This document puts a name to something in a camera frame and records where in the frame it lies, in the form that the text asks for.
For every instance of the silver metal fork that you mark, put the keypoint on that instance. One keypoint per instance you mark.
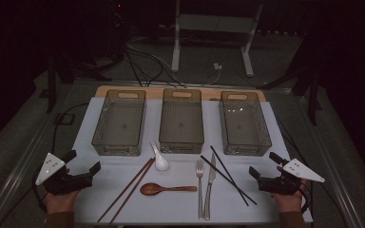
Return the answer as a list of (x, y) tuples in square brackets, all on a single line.
[(200, 172)]

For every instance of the black chopstick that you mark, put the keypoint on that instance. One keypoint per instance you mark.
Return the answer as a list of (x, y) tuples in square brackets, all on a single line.
[(228, 180)]

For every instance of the white ceramic spoon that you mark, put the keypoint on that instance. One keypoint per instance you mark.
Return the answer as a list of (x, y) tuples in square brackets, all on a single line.
[(161, 164)]

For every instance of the brown wooden chopstick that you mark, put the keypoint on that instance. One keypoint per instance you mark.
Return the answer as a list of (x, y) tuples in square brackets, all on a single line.
[(133, 190), (125, 190)]

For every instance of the white metal stand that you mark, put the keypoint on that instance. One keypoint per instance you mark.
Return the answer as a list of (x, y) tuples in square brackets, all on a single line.
[(176, 47)]

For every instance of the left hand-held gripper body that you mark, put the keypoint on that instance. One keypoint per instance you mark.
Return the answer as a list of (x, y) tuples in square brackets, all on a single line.
[(49, 167)]

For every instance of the person's left hand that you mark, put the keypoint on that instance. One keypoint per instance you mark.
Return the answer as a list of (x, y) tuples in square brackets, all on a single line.
[(60, 202)]

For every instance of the white table cover sheet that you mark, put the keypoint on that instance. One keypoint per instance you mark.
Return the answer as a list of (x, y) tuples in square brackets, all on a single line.
[(171, 209)]

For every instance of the silver metal knife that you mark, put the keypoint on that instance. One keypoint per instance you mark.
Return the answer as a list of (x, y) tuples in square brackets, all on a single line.
[(211, 171)]

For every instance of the person's right hand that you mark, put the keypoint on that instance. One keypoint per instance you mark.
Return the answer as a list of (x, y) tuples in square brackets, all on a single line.
[(288, 202)]

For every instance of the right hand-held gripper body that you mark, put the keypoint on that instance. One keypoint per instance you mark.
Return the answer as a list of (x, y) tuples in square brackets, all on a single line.
[(301, 171)]

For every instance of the brown wooden spoon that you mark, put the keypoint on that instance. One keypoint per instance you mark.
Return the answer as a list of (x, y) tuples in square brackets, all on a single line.
[(149, 189)]

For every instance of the white power plug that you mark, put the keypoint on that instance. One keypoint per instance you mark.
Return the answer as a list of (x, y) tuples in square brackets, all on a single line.
[(217, 66)]

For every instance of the smoky clear plastic bin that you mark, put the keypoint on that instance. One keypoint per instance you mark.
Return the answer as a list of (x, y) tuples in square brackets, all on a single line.
[(244, 125), (119, 122), (181, 122)]

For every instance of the black tripod stand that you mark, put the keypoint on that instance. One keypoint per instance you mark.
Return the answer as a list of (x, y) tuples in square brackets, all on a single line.
[(51, 85), (312, 98)]

